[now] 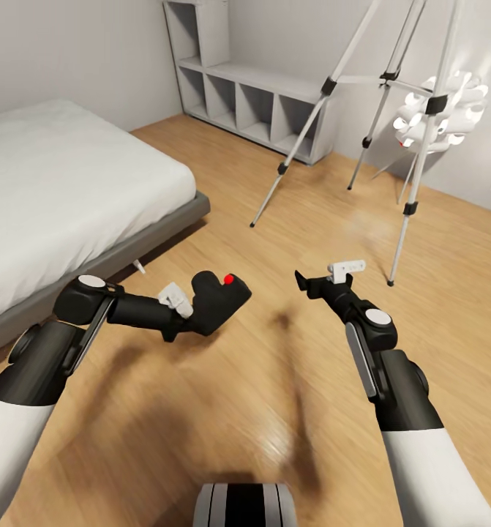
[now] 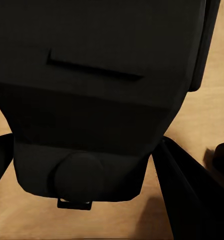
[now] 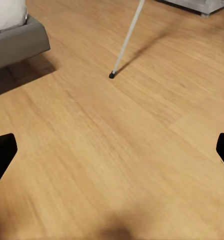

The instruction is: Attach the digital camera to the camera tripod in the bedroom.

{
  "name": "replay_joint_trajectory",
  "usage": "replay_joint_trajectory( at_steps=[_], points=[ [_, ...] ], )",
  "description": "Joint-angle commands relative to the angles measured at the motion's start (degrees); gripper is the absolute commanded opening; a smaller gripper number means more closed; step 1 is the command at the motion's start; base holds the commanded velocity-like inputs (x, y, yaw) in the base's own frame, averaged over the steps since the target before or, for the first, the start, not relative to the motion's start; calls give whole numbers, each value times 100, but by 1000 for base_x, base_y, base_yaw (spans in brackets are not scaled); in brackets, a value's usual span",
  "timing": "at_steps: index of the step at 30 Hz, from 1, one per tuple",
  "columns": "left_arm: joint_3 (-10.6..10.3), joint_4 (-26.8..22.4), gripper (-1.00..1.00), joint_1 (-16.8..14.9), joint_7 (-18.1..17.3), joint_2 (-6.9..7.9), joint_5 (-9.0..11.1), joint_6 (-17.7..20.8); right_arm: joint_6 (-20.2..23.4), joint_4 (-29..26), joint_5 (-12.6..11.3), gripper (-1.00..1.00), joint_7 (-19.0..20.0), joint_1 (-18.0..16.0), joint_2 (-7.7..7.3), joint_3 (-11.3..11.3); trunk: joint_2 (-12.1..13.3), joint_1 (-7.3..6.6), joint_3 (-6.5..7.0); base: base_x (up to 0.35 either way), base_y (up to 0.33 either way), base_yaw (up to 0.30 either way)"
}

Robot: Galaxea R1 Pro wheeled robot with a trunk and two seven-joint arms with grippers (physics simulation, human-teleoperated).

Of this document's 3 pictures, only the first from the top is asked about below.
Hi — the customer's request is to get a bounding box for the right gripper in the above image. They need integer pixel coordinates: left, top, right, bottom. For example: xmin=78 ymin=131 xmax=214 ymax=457
xmin=295 ymin=270 xmax=354 ymax=309

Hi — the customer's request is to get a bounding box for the digital camera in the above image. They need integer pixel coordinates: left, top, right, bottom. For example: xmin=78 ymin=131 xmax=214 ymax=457
xmin=187 ymin=270 xmax=252 ymax=337

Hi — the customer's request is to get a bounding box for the camera tripod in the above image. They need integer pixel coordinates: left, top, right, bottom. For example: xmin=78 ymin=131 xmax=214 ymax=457
xmin=250 ymin=0 xmax=468 ymax=288

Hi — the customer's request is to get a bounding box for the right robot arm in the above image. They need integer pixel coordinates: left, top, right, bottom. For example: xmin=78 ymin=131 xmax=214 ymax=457
xmin=295 ymin=260 xmax=491 ymax=527

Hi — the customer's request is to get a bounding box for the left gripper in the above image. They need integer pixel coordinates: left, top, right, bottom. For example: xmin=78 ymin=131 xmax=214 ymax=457
xmin=132 ymin=296 xmax=205 ymax=342

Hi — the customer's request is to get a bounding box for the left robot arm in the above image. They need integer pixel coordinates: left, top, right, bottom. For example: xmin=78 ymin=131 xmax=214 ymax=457
xmin=0 ymin=275 xmax=205 ymax=519

